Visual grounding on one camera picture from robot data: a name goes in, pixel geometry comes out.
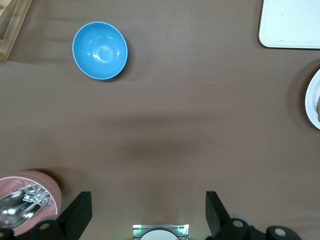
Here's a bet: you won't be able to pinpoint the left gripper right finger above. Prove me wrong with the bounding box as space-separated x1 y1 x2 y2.
205 191 261 240

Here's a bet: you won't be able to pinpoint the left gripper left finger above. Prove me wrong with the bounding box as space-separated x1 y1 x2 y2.
29 191 93 240

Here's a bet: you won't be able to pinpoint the white round plate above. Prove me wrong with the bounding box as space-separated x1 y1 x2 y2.
305 67 320 130

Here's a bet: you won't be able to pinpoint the pink bowl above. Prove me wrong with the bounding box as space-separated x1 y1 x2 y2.
0 170 63 237

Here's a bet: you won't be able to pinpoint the clear ice cubes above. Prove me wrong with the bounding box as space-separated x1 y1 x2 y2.
21 186 49 205

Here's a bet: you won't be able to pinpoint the metal scoop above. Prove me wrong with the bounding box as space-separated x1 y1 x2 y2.
0 187 51 230

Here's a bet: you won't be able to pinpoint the blue bowl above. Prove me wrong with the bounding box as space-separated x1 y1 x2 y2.
72 21 129 81

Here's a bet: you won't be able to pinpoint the wooden mug rack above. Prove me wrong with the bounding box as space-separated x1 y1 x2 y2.
0 0 33 62

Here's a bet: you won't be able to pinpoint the cream bear print tray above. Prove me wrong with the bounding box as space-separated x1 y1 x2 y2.
258 0 320 49

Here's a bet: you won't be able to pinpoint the aluminium arm base plate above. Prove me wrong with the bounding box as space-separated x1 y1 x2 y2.
132 224 190 240

